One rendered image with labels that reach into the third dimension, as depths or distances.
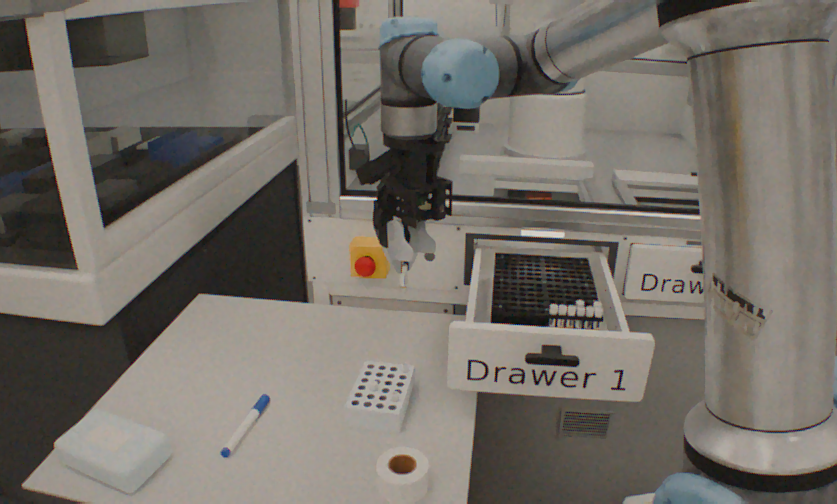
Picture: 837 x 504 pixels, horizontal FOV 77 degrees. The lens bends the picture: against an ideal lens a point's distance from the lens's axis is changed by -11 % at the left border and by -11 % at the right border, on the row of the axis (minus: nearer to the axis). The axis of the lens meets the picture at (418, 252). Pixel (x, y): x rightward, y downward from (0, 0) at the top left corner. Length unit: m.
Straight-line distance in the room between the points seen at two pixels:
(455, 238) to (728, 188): 0.82
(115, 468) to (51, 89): 0.61
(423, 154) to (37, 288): 0.81
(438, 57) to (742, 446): 0.47
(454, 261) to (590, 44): 0.63
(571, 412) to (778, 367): 1.03
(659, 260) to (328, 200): 0.64
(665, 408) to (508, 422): 0.35
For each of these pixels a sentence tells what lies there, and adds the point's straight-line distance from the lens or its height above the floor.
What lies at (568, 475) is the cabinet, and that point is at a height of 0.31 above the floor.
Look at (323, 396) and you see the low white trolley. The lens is 0.98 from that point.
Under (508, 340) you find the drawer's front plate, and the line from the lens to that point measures 0.84.
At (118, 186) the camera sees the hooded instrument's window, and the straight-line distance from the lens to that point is 1.25.
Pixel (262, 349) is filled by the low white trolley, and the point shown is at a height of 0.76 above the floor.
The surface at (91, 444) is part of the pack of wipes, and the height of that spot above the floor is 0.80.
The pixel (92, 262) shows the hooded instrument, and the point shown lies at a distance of 1.17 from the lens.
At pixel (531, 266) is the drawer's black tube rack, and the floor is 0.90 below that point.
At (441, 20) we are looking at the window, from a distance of 1.07.
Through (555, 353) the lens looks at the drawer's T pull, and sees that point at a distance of 0.83.
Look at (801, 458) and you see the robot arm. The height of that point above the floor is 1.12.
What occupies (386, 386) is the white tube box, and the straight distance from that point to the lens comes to 0.93.
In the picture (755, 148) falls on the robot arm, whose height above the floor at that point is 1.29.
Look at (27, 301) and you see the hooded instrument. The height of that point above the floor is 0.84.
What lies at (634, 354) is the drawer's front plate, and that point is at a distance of 0.87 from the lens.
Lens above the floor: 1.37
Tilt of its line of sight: 25 degrees down
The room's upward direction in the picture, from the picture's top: straight up
